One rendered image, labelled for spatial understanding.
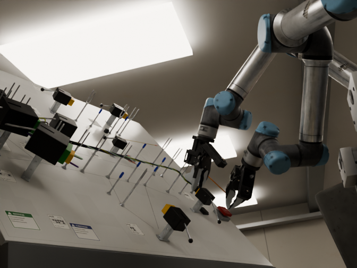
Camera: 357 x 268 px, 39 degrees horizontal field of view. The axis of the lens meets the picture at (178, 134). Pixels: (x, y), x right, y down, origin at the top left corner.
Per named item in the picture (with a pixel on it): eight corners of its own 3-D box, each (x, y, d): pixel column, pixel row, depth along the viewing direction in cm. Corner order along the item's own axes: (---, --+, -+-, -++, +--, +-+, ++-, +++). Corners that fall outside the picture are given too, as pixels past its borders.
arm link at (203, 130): (221, 130, 198) (211, 126, 191) (218, 141, 198) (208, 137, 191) (205, 127, 202) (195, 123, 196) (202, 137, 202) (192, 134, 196)
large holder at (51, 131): (-15, 147, 135) (12, 103, 132) (43, 179, 139) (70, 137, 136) (-23, 156, 129) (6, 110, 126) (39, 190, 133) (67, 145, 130)
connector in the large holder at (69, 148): (60, 154, 137) (68, 142, 136) (69, 159, 138) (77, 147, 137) (57, 161, 132) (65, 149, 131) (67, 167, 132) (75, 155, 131)
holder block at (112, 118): (91, 113, 222) (102, 97, 220) (112, 124, 227) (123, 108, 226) (93, 118, 218) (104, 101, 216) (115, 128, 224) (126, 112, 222)
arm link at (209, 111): (223, 99, 192) (203, 95, 196) (215, 127, 192) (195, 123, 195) (229, 103, 199) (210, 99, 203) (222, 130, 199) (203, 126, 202)
